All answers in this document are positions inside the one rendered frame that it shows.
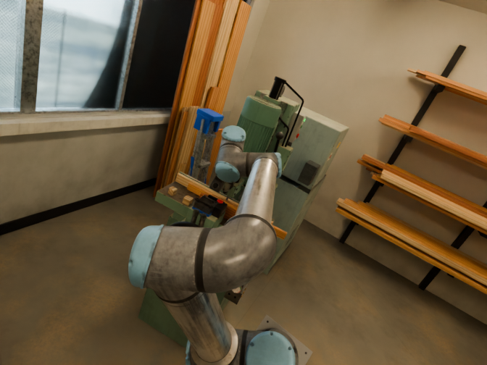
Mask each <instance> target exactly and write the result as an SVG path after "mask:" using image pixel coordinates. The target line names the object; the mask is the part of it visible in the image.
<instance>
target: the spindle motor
mask: <svg viewBox="0 0 487 365"><path fill-rule="evenodd" d="M280 113H281V108H280V107H279V106H278V105H276V104H274V103H272V102H270V101H268V100H265V99H263V98H260V97H257V96H251V95H249V96H248V97H246V101H245V103H244V106H243V109H242V111H241V115H240V117H239V120H238V123H237V125H236V126H239V127H241V128H242V129H244V131H245V132H246V140H245V142H244V147H243V152H259V153H264V152H265V149H266V148H267V144H268V143H269V140H270V138H271V135H272V132H273V130H274V129H275V126H276V124H277V121H278V119H279V116H280Z"/></svg>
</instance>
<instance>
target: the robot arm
mask: <svg viewBox="0 0 487 365"><path fill-rule="evenodd" d="M245 140H246V132H245V131H244V129H242V128H241V127H239V126H235V125H230V126H227V127H225V128H224V129H223V131H222V140H221V144H220V150H219V154H218V157H217V163H216V165H215V166H216V167H215V174H216V176H215V178H214V179H213V181H212V183H211V185H210V188H211V189H213V190H214V191H216V192H218V193H219V192H220V191H221V190H222V191H224V192H227V191H229V190H230V189H231V188H232V187H233V186H234V185H235V182H236V181H238V180H239V178H240V177H248V178H249V179H248V181H247V183H246V187H245V189H244V191H243V195H242V197H241V200H240V203H239V205H238V208H237V211H236V215H235V216H234V217H231V218H230V219H229V220H228V221H227V222H226V223H225V224H224V226H222V227H216V228H207V227H177V226H165V225H151V226H147V227H145V228H143V229H142V231H140V232H139V234H138V235H137V237H136V239H135V241H134V244H133V247H132V249H131V252H130V258H129V264H128V276H129V280H130V283H131V284H132V285H133V286H134V287H137V288H140V289H144V288H150V289H152V290H153V291H154V292H155V293H156V295H157V296H158V298H160V299H161V300H162V301H163V303H164V304H165V305H166V307H167V309H168V310H169V312H170V313H171V314H172V316H173V318H174V319H175V321H176V322H177V323H178V325H179V327H180V328H181V329H182V331H183V332H184V334H185V335H186V337H187V338H188V342H187V346H186V354H187V356H186V365H298V363H299V355H298V351H297V348H296V345H295V343H294V341H293V340H292V339H291V337H290V336H289V335H288V334H286V333H285V332H284V331H282V330H279V329H275V328H269V329H265V330H262V331H254V330H239V329H234V328H233V326H232V325H231V324H230V323H229V322H227V321H225V318H224V316H223V313H222V309H221V307H220V304H219V301H218V299H217V295H216V293H221V292H226V291H229V290H233V289H236V288H238V287H240V286H242V285H245V284H246V283H248V282H250V281H252V280H253V279H255V278H256V277H257V276H259V275H260V274H261V273H262V272H263V271H265V270H266V268H267V267H268V266H269V264H270V263H271V261H272V259H273V257H274V255H275V252H276V246H277V236H276V232H275V229H274V228H273V226H272V225H271V221H272V209H273V202H274V196H275V184H276V178H279V177H281V171H282V161H281V155H280V154H279V153H275V152H272V153H259V152H243V151H244V142H245ZM224 185H225V187H224Z"/></svg>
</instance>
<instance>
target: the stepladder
mask: <svg viewBox="0 0 487 365"><path fill-rule="evenodd" d="M223 118H224V116H223V115H221V114H219V113H217V112H215V111H213V110H211V109H198V110H197V116H196V121H195V123H194V127H193V128H195V129H197V130H198V133H197V136H196V142H195V146H194V149H193V155H192V156H191V165H190V168H189V172H188V175H189V176H191V177H193V178H195V179H197V178H198V180H199V181H201V182H203V183H205V184H206V180H207V173H208V169H209V166H210V165H211V162H209V161H210V157H211V153H212V146H213V142H214V138H216V135H215V133H216V132H217V131H218V129H219V126H220V123H221V121H223ZM205 140H206V143H205V147H204V141H205ZM203 147H204V153H203V157H202V159H201V156H202V152H203ZM199 169H200V170H199ZM198 175H199V176H198ZM201 176H202V177H201Z"/></svg>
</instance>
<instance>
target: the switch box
mask: <svg viewBox="0 0 487 365"><path fill-rule="evenodd" d="M297 114H298V111H297V112H294V114H293V116H292V118H291V121H290V123H289V125H288V128H289V132H288V135H287V138H286V140H287V139H288V136H289V134H290V131H291V128H292V127H293V124H294V121H295V119H296V115H297ZM304 118H306V115H305V114H303V113H301V112H300V114H299V117H298V119H297V121H296V124H295V126H294V129H293V132H292V134H291V137H290V139H289V142H291V143H293V142H294V141H295V138H296V136H297V134H298V133H299V131H300V127H301V125H303V123H304V122H303V121H304Z"/></svg>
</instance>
